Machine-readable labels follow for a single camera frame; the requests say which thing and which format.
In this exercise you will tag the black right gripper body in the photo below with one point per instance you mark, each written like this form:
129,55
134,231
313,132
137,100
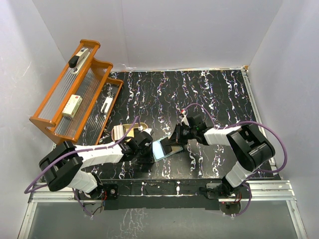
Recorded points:
183,133

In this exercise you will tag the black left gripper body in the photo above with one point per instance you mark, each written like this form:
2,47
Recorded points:
144,156

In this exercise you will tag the mint green card holder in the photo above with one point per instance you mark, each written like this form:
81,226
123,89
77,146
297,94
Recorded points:
162,149

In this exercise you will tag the tan oval wooden tray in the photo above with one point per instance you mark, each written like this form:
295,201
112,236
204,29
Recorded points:
131,131

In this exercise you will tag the orange wooden shelf rack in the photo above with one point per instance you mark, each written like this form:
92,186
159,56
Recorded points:
93,83

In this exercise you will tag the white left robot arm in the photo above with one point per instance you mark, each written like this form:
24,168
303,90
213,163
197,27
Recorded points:
64,165

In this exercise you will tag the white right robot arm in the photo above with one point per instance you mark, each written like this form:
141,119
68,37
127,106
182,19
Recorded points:
249,145

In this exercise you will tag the white card stack in tray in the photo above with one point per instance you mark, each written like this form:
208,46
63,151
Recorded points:
117,132

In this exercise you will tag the white small clip object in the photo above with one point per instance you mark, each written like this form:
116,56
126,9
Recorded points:
106,105

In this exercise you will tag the white small cardboard box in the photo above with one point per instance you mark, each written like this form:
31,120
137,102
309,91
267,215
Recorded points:
72,106

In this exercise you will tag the black and white stapler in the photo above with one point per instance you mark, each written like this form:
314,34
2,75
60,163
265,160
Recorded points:
78,60

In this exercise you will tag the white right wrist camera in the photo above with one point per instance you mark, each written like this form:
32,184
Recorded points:
183,117

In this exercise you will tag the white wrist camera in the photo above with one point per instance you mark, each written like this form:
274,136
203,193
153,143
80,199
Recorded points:
183,117
144,129

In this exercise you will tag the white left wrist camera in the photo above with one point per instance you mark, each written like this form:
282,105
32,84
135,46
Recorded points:
144,129

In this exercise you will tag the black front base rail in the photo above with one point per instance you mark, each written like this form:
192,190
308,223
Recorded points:
167,194

